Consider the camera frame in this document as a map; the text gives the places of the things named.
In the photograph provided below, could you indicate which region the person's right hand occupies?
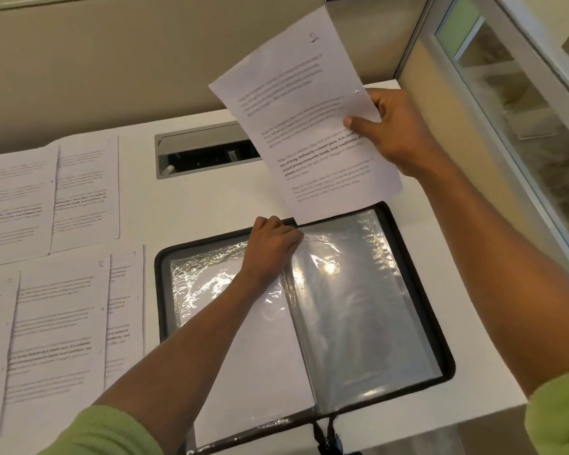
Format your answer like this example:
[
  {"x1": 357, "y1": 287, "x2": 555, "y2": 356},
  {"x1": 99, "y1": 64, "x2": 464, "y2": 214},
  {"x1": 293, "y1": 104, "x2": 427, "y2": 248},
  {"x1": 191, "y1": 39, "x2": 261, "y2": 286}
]
[{"x1": 344, "y1": 88, "x2": 449, "y2": 179}]

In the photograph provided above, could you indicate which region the person's left hand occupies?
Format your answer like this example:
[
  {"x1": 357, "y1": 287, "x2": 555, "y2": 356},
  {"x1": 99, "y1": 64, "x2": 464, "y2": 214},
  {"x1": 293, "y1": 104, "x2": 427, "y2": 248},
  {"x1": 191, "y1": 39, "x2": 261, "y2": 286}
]
[{"x1": 241, "y1": 215, "x2": 304, "y2": 290}]

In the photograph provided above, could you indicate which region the black zip display folder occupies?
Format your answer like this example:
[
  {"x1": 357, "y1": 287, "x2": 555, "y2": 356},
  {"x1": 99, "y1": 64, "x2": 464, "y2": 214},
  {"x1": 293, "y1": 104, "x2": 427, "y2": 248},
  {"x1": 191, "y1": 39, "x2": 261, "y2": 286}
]
[{"x1": 154, "y1": 201, "x2": 456, "y2": 455}]

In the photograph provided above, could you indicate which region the person's left forearm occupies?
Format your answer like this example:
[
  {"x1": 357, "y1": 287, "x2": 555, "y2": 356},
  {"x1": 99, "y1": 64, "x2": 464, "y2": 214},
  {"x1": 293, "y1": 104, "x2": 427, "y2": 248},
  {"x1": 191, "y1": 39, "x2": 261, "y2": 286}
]
[{"x1": 38, "y1": 269, "x2": 289, "y2": 455}]

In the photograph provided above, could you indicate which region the person's right forearm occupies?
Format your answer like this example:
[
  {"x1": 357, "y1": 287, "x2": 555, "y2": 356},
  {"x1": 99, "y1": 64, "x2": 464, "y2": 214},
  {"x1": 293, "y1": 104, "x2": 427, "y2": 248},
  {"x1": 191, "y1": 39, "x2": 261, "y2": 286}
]
[{"x1": 401, "y1": 154, "x2": 569, "y2": 455}]

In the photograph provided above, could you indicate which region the blank white sheet in sleeve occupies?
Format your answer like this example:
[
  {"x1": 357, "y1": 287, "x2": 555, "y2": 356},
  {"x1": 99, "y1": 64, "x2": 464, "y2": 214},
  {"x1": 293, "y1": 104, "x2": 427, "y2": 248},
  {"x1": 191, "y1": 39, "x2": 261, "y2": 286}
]
[{"x1": 180, "y1": 258, "x2": 316, "y2": 447}]

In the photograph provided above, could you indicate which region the beige desk divider panel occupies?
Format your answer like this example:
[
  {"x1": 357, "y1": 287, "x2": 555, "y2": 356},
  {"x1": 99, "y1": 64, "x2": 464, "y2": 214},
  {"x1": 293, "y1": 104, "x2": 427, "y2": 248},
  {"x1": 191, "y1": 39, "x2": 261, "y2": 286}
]
[{"x1": 0, "y1": 0, "x2": 433, "y2": 157}]

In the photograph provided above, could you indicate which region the grey metal desk cable box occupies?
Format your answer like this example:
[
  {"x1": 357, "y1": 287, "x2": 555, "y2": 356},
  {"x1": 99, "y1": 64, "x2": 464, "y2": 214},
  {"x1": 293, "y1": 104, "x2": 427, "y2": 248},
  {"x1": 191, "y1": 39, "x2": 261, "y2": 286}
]
[{"x1": 155, "y1": 121, "x2": 262, "y2": 180}]

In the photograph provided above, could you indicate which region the glass partition with metal frame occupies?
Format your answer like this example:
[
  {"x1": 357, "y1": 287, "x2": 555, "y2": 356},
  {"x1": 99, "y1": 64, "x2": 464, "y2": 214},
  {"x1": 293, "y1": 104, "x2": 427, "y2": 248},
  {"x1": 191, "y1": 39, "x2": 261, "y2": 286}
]
[{"x1": 393, "y1": 0, "x2": 569, "y2": 285}]

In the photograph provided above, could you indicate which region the black folder zipper pull strap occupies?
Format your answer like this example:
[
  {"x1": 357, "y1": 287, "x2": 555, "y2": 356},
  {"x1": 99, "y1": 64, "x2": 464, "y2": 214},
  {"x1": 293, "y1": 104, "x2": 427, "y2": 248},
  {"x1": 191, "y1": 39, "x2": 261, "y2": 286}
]
[{"x1": 311, "y1": 414, "x2": 345, "y2": 455}]

